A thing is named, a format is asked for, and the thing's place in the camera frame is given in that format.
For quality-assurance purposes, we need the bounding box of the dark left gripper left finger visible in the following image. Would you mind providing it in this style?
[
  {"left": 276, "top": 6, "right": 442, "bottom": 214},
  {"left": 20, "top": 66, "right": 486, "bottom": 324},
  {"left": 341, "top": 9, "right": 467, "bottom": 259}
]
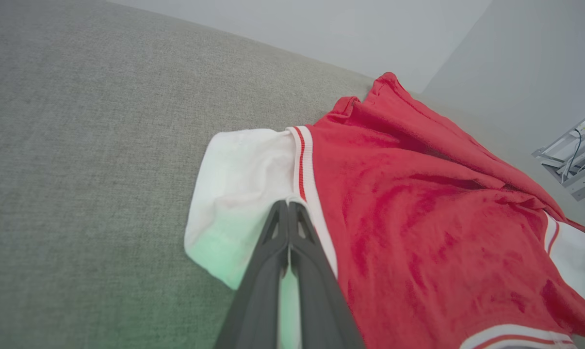
[{"left": 213, "top": 199, "right": 290, "bottom": 349}]

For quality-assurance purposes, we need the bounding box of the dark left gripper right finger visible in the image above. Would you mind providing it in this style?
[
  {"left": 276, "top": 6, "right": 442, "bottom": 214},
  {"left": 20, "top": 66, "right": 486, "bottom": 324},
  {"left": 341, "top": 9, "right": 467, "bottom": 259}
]
[{"left": 288, "top": 201, "right": 366, "bottom": 349}]

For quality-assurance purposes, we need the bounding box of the red and white jersey garment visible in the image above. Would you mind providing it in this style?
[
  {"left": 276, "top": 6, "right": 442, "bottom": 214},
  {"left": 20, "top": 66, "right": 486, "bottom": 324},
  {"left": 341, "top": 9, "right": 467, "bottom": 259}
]
[{"left": 183, "top": 71, "right": 585, "bottom": 349}]

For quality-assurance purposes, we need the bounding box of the grey fabric sofa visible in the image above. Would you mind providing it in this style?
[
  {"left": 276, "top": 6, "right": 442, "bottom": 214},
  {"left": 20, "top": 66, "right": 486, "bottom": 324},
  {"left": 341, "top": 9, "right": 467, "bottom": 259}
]
[{"left": 0, "top": 0, "right": 585, "bottom": 349}]

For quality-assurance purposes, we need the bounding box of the white metal frame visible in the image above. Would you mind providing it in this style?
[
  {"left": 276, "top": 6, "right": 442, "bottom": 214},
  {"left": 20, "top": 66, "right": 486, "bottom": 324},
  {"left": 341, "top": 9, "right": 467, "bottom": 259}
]
[{"left": 531, "top": 104, "right": 585, "bottom": 202}]

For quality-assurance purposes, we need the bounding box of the black cable in frame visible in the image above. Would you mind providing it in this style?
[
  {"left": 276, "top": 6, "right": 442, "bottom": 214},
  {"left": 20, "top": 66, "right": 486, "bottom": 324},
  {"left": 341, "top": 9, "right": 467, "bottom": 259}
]
[{"left": 561, "top": 127, "right": 585, "bottom": 184}]

